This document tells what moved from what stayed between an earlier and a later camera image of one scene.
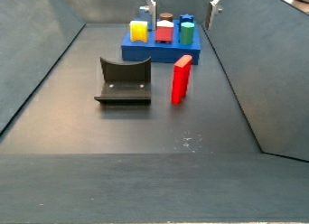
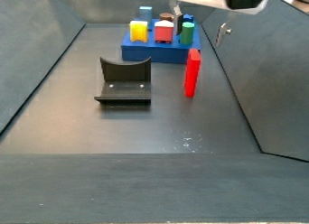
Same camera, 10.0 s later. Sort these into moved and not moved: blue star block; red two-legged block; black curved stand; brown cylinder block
Moved: red two-legged block
Not moved: brown cylinder block; black curved stand; blue star block
